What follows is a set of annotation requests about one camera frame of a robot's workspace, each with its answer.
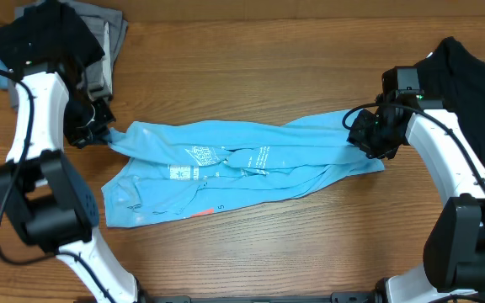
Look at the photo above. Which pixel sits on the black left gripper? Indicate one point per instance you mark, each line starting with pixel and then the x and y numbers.
pixel 100 135

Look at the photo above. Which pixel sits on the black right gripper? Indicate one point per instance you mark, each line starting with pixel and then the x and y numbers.
pixel 357 135

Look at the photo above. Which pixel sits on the light blue t-shirt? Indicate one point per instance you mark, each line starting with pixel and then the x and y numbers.
pixel 177 172

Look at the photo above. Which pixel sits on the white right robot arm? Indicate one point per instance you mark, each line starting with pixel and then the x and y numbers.
pixel 453 266

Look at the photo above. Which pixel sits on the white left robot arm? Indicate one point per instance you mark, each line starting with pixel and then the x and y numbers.
pixel 47 209

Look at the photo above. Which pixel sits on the folded light blue shirt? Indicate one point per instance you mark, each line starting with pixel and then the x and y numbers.
pixel 3 80

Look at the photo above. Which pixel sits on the folded black shirt on stack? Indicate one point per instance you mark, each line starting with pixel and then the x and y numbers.
pixel 52 35

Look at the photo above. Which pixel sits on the folded grey shirt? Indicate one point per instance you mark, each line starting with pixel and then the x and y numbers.
pixel 109 28

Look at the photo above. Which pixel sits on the black shirt at right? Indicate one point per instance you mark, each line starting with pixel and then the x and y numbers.
pixel 451 72

